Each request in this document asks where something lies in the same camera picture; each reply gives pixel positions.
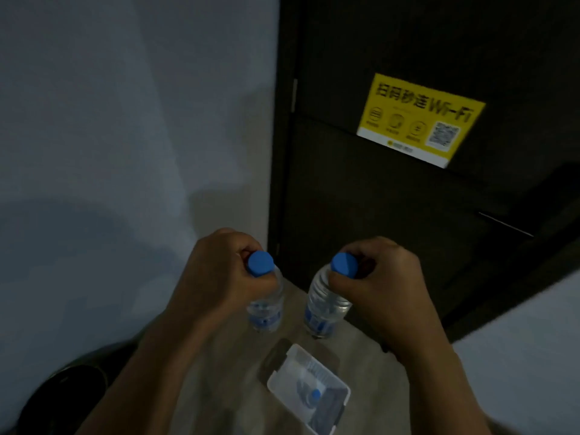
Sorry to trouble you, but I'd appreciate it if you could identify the black round bin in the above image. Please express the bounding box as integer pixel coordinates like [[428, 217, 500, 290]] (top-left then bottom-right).
[[17, 340, 139, 435]]

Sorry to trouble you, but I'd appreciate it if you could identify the person's left forearm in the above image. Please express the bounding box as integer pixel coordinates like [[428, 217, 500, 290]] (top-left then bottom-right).
[[76, 308, 219, 435]]

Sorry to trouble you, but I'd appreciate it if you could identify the yellow sticker sign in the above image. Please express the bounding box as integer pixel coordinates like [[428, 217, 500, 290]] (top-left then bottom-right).
[[356, 72, 487, 169]]

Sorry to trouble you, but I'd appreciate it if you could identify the dark wooden door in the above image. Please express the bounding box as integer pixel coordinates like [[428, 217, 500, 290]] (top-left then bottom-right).
[[266, 0, 580, 345]]

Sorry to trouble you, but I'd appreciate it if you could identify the person's right forearm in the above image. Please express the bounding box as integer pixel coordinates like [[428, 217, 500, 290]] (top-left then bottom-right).
[[398, 345, 494, 435]]

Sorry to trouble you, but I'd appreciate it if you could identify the person's left hand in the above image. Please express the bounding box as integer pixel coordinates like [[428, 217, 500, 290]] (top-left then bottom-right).
[[167, 228, 280, 325]]

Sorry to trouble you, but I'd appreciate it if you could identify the small water bottle blue cap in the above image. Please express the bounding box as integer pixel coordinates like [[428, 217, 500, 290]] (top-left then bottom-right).
[[296, 377, 325, 411]]

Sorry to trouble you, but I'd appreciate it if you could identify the person's right hand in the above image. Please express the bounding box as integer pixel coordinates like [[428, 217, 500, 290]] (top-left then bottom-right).
[[327, 236, 455, 364]]

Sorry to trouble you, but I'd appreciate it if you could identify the white plastic basket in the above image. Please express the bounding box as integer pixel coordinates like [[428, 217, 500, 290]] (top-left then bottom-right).
[[266, 343, 352, 435]]

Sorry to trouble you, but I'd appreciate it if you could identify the clear water bottle blue cap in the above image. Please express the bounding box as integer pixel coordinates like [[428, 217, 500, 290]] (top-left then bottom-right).
[[245, 251, 285, 334], [303, 252, 360, 340]]

